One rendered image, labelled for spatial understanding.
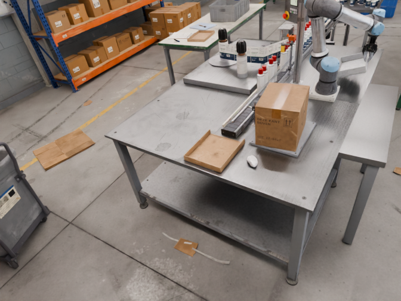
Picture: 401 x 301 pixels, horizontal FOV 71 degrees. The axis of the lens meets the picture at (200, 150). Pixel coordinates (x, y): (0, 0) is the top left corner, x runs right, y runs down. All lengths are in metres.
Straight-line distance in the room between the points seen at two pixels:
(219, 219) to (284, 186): 0.77
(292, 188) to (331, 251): 0.91
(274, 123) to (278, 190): 0.37
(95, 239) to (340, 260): 1.90
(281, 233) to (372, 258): 0.65
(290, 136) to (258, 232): 0.77
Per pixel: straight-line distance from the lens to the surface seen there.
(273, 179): 1.57
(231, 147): 1.78
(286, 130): 1.64
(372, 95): 2.40
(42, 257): 2.78
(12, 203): 2.63
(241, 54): 2.42
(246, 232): 2.09
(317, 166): 1.68
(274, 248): 2.03
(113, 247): 2.54
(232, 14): 4.34
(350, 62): 2.67
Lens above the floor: 1.94
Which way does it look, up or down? 39 degrees down
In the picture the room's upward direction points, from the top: 10 degrees counter-clockwise
